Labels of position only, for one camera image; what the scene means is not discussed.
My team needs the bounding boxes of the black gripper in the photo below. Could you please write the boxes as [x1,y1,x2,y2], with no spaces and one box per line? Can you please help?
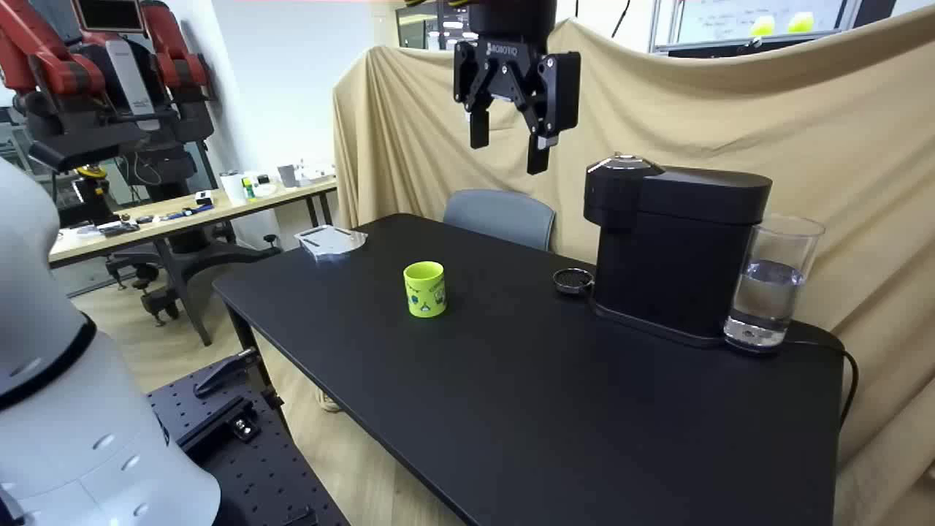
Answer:
[451,39,555,179]

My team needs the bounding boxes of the green mug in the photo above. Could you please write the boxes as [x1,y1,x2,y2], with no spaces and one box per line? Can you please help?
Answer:
[402,257,451,321]

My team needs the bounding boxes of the grey chair back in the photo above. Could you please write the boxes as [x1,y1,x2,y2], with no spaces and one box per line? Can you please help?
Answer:
[441,188,558,254]

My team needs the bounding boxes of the small black capsule cup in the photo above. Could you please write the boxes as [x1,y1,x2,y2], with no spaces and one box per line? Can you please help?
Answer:
[549,267,598,301]

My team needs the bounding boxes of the white cloth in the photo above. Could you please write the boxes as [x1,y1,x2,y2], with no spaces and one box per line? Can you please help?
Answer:
[292,222,373,264]

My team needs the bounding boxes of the black table leg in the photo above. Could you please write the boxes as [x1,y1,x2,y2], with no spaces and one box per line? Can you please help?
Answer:
[226,298,264,356]

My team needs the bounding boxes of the wooden background desk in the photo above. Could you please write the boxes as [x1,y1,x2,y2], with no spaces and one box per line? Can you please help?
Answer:
[47,175,343,349]

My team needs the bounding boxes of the black office chair base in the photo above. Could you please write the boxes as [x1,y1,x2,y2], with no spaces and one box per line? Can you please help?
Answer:
[104,232,288,350]

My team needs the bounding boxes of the black clamp tool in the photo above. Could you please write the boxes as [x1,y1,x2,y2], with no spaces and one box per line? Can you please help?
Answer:
[190,349,264,402]

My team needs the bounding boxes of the beige backdrop cloth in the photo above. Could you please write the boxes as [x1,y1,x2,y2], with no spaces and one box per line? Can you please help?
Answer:
[253,6,935,526]

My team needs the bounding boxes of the red background robot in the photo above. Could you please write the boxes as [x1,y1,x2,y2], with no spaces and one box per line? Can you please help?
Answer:
[0,0,221,203]

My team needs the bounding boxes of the black perforated breadboard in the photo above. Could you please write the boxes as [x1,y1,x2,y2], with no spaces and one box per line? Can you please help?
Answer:
[145,356,349,526]

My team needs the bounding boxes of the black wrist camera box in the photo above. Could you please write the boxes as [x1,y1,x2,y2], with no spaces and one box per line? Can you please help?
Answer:
[542,51,586,139]

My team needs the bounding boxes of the wall monitor screen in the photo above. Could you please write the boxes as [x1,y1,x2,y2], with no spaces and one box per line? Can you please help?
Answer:
[650,0,872,58]

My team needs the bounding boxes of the black power cable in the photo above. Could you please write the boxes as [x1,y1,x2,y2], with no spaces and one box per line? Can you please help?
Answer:
[787,327,862,434]

